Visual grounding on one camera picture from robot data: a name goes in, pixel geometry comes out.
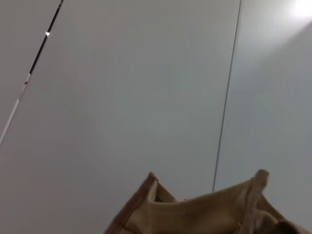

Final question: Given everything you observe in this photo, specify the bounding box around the khaki canvas food bag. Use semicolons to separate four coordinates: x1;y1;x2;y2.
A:
104;169;312;234

